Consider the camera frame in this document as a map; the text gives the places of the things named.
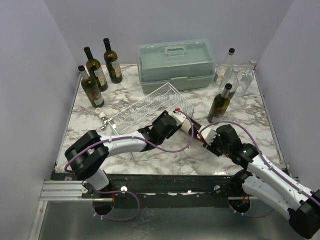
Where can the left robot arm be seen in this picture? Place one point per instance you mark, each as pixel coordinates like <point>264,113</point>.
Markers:
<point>86,155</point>

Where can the clear bottle cream label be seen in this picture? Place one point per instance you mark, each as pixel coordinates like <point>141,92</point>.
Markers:
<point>224,68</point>

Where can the clear bottle dark label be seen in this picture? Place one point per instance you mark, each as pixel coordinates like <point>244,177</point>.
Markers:
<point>233,80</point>

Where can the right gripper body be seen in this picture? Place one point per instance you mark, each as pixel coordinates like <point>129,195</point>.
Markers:
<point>206,143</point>

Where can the dark bottle silver neck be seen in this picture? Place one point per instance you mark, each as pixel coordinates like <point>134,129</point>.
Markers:
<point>220,104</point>

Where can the red wine bottle gold cap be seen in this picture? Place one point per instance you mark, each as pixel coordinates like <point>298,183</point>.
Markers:
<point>196,129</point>

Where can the green plastic toolbox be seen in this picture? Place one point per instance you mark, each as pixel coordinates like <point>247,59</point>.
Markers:
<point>186,65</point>

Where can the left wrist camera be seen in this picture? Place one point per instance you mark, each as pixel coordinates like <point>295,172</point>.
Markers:
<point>177,113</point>

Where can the dark wine bottle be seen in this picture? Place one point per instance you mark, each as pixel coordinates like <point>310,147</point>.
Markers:
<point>95,70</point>
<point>112,63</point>

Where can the white wire wine rack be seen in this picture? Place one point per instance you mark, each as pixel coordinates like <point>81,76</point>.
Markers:
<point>145,111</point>

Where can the clear bottle silver cap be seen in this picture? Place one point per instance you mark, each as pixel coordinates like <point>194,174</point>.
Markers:
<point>245,77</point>

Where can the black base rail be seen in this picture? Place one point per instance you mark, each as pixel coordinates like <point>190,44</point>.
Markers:
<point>128,191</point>

